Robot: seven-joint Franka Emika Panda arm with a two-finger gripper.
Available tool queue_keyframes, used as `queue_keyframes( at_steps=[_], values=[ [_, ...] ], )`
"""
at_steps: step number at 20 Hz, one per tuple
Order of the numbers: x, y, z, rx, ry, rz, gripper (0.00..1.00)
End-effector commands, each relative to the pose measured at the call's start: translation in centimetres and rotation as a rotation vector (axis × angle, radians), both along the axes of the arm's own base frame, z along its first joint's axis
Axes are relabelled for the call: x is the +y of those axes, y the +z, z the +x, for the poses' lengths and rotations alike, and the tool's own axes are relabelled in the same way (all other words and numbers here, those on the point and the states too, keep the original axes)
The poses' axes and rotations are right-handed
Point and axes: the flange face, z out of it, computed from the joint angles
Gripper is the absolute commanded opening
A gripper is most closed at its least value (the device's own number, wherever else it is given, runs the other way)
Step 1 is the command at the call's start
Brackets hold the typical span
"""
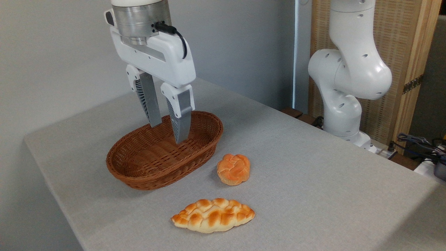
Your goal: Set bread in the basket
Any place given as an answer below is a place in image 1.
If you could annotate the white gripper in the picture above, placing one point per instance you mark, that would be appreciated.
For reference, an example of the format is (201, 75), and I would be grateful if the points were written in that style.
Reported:
(163, 59)

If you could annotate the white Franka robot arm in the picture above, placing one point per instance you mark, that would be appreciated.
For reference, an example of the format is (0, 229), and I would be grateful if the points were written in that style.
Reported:
(348, 69)

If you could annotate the brown oval wicker basket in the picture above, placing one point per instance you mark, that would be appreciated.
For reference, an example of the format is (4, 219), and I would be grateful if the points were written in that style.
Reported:
(156, 174)

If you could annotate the round knotted bread roll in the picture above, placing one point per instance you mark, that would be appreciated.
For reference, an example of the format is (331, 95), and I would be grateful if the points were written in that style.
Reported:
(233, 169)

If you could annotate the long braided bread loaf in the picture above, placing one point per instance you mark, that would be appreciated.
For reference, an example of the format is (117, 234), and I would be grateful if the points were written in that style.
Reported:
(212, 216)

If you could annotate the wooden woven folding screen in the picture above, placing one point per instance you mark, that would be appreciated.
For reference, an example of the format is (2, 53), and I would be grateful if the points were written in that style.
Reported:
(400, 42)

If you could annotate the dark metal screen hinge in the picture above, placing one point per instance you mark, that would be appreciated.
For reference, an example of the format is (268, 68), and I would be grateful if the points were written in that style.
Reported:
(413, 84)

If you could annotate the white vertical post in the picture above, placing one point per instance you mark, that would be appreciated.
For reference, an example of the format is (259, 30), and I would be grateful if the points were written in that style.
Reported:
(299, 52)

